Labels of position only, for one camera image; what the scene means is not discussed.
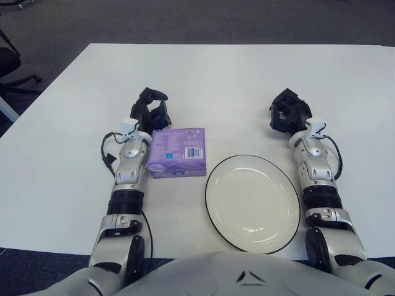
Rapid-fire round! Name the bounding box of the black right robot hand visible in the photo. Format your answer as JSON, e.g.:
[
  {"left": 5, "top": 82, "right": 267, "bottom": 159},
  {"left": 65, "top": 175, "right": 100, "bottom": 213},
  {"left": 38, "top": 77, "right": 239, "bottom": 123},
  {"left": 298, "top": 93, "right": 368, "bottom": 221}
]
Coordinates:
[{"left": 267, "top": 88, "right": 312, "bottom": 134}]

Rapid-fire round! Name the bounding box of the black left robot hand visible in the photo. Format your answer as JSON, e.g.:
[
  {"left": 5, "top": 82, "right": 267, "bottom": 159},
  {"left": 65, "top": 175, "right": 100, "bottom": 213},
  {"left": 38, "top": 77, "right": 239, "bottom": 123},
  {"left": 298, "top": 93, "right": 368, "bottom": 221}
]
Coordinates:
[{"left": 129, "top": 87, "right": 172, "bottom": 134}]

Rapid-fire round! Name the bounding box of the purple tissue paper pack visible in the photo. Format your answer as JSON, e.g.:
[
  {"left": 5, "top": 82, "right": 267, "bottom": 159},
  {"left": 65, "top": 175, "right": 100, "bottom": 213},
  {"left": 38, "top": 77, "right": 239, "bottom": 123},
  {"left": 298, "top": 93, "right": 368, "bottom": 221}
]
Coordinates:
[{"left": 146, "top": 126, "right": 207, "bottom": 179}]

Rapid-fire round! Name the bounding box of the white plate with black rim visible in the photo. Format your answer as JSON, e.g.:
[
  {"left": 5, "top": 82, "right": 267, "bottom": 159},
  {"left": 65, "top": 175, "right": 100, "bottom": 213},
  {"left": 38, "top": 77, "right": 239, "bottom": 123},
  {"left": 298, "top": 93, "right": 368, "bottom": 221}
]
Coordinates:
[{"left": 204, "top": 154, "right": 302, "bottom": 255}]

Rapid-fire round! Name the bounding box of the black office chair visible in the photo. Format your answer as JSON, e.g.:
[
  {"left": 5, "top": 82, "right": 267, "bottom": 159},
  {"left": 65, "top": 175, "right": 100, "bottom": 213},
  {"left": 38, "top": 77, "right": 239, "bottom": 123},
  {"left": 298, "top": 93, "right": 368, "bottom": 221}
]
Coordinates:
[{"left": 0, "top": 29, "right": 43, "bottom": 95}]

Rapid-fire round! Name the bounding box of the grey robot torso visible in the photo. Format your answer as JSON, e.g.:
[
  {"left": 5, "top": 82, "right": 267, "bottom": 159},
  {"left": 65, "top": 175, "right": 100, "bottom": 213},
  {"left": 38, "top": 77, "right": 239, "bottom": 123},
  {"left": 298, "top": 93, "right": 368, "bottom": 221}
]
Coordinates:
[{"left": 114, "top": 250, "right": 371, "bottom": 296}]

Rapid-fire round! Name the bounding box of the white left wrist mount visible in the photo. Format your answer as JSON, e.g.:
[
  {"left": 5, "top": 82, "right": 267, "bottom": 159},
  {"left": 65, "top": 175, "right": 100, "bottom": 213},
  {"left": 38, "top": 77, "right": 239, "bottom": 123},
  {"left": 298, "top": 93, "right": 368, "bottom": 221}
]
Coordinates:
[{"left": 120, "top": 118, "right": 139, "bottom": 143}]

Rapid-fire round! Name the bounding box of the white wrist mount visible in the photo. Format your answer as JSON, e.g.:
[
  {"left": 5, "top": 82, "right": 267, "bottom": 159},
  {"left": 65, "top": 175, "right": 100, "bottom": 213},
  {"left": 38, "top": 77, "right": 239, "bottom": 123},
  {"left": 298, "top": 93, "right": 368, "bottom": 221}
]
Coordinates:
[
  {"left": 120, "top": 118, "right": 139, "bottom": 143},
  {"left": 306, "top": 115, "right": 326, "bottom": 139}
]

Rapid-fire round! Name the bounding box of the white right wrist mount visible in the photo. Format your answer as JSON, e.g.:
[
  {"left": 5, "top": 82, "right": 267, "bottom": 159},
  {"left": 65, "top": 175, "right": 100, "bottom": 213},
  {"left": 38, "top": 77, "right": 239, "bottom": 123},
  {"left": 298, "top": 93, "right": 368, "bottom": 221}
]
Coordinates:
[{"left": 306, "top": 115, "right": 326, "bottom": 139}]

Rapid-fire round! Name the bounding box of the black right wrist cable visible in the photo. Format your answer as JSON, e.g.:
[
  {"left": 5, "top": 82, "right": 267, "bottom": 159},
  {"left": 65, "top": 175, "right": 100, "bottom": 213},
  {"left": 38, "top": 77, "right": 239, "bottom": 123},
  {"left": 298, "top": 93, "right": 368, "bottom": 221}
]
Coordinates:
[{"left": 320, "top": 135, "right": 344, "bottom": 180}]

